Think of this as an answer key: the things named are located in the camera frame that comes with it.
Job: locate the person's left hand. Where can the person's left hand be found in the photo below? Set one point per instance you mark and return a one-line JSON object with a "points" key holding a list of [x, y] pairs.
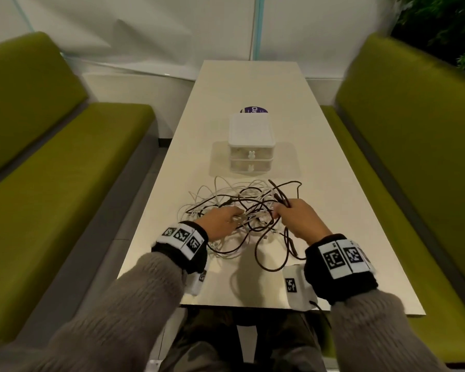
{"points": [[219, 222]]}

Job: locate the person's left forearm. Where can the person's left forearm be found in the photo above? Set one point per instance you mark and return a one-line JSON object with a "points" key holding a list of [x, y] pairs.
{"points": [[120, 317]]}

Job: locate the beige table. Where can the beige table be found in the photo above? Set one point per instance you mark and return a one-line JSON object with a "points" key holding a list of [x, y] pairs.
{"points": [[252, 85]]}

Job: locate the round purple sticker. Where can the round purple sticker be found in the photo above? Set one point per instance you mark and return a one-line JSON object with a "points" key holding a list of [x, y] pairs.
{"points": [[253, 110]]}

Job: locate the person's right hand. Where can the person's right hand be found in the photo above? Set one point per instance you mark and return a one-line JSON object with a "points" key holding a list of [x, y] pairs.
{"points": [[302, 220]]}

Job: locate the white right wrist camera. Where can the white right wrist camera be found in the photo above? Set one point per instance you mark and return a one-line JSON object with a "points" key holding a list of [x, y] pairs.
{"points": [[294, 298]]}

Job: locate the person's camouflage trousers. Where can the person's camouflage trousers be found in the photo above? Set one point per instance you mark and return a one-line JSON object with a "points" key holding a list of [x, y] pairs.
{"points": [[201, 352]]}

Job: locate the black left marker wristband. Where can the black left marker wristband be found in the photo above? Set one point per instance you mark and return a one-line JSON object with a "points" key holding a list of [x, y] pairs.
{"points": [[193, 259]]}

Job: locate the green leafy plant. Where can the green leafy plant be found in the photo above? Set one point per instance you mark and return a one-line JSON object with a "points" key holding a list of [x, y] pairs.
{"points": [[441, 27]]}

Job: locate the light blue vertical strip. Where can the light blue vertical strip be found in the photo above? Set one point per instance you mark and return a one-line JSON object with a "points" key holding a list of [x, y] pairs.
{"points": [[258, 27]]}

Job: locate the black right marker wristband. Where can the black right marker wristband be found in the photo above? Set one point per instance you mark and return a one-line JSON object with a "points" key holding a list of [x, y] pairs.
{"points": [[333, 282]]}

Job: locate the white drawer box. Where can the white drawer box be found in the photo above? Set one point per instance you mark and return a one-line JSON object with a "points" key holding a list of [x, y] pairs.
{"points": [[251, 129]]}

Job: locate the green bench sofa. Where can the green bench sofa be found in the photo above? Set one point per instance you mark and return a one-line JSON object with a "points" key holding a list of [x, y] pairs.
{"points": [[418, 151], [62, 182]]}

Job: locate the black marker wristband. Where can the black marker wristband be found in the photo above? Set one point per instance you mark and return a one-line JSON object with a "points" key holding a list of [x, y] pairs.
{"points": [[333, 282], [193, 259]]}

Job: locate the person's right forearm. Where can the person's right forearm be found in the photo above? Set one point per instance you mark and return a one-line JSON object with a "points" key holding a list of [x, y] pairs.
{"points": [[372, 333]]}

